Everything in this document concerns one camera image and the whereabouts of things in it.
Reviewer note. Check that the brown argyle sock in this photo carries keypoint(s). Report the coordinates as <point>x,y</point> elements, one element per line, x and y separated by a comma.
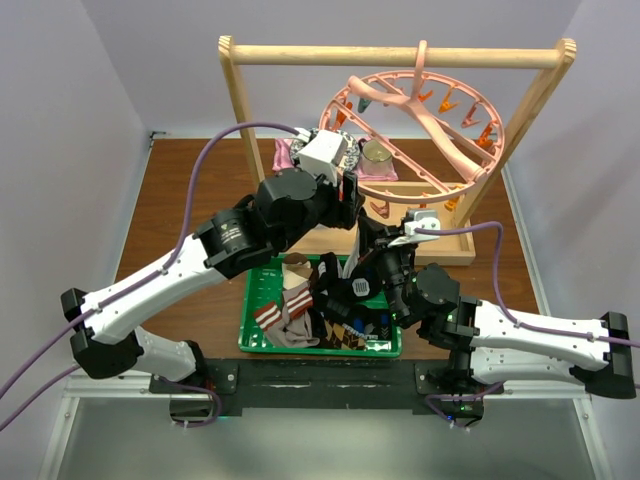
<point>339,338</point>

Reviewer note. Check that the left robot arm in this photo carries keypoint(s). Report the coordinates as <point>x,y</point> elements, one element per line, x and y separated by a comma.
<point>108,337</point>

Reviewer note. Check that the brown and cream sock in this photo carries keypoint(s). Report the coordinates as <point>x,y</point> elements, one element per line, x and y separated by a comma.
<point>296,270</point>

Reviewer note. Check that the pink round clip hanger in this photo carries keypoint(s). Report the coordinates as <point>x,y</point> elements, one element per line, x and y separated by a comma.
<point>415,135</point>

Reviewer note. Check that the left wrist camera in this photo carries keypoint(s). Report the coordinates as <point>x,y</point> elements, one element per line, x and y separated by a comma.
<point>322,154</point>

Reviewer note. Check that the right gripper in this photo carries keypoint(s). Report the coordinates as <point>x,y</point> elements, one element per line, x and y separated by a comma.
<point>371,232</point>

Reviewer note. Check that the floral ceramic plate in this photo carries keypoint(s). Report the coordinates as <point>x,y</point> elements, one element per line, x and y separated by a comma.
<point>348,160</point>

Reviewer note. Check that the green plastic tray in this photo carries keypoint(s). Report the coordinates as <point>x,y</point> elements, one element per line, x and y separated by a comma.
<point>265,284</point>

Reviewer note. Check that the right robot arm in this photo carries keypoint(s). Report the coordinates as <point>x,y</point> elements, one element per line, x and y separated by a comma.
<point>488,342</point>

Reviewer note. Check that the black sock with blue logo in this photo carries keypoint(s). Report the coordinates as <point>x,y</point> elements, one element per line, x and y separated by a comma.
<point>373,323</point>

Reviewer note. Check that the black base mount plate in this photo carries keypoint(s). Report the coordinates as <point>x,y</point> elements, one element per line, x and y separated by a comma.
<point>349,384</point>

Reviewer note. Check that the grey sock with red stripes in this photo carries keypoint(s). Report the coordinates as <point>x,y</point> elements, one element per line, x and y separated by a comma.
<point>289,324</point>

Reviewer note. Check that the wooden hanging rack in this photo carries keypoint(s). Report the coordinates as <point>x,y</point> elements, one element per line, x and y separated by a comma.
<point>550,65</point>

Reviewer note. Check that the black sock with white stripes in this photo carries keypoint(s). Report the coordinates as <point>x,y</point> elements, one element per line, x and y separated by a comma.
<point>330,290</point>

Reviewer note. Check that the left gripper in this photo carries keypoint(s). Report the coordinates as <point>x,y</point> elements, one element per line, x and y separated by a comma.
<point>344,212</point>

